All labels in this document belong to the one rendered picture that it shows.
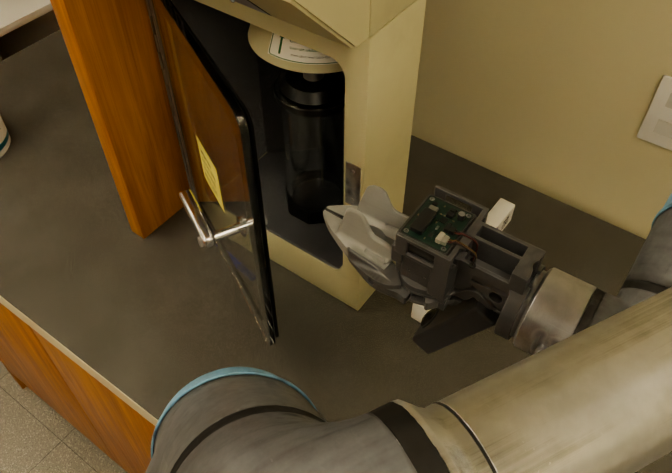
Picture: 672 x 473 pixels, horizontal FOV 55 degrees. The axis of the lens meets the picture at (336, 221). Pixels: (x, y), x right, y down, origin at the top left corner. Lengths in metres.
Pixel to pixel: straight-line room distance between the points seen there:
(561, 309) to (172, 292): 0.66
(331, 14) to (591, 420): 0.39
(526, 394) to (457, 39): 0.88
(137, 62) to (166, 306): 0.36
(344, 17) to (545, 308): 0.30
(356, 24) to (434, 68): 0.59
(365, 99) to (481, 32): 0.46
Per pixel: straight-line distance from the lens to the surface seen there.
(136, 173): 1.04
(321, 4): 0.57
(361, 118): 0.72
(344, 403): 0.91
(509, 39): 1.11
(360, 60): 0.68
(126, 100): 0.97
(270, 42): 0.79
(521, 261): 0.54
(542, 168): 1.22
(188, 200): 0.79
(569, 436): 0.34
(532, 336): 0.55
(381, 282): 0.59
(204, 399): 0.43
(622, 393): 0.36
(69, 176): 1.28
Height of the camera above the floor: 1.76
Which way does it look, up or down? 48 degrees down
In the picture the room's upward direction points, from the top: straight up
